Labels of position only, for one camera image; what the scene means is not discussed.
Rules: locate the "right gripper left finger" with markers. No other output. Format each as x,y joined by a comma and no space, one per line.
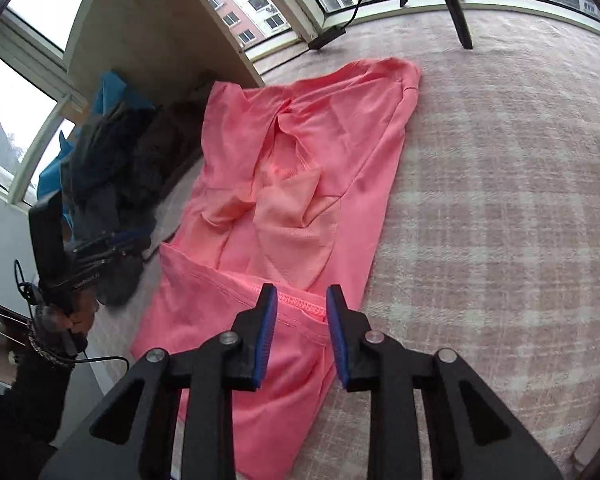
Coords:
130,434

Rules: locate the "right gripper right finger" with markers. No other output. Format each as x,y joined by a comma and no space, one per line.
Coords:
471,432

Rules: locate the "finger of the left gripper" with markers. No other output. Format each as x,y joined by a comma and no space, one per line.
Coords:
91,269
110,239

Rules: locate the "pink t-shirt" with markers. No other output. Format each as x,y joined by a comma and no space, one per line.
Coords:
293,192

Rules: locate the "person's left forearm sleeve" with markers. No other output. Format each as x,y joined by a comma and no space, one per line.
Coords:
31,408

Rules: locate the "person's left hand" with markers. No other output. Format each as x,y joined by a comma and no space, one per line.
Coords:
79,320

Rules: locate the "black garment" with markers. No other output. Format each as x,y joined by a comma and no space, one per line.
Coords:
99,192

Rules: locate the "dark brown garment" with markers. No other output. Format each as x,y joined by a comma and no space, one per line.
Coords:
171,144

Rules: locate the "blue garment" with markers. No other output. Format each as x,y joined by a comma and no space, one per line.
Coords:
112,92

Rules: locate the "wooden board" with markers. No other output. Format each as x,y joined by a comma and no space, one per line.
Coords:
161,48

